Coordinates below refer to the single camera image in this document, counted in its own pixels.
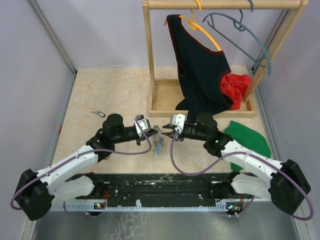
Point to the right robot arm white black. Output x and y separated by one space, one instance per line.
282 183

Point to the left aluminium frame rail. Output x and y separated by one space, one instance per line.
52 36

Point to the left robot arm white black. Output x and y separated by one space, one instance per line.
38 191

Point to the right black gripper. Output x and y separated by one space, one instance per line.
170 134

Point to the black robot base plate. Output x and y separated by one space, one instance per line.
164 189

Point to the grey-blue clothes hanger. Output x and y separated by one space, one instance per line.
250 35

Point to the navy tank top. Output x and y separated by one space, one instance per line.
200 73

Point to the green cloth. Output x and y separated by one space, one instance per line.
248 138

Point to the aluminium frame rail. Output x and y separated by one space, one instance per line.
264 113
52 36

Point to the right aluminium frame rail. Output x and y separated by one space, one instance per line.
264 113

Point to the key with black tag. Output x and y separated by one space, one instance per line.
99 113

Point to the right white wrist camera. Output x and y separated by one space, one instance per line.
177 122

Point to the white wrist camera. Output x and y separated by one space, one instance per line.
177 122
141 124

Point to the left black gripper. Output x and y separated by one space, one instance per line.
142 138

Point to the grey slotted cable duct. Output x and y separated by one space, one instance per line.
140 206

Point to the wooden clothes rack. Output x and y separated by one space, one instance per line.
165 93

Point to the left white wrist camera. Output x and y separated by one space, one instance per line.
141 124

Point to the metal disc with keyrings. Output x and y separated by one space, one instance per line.
156 138

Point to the red cloth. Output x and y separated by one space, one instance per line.
235 86

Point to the yellow clothes hanger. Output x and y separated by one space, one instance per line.
194 26

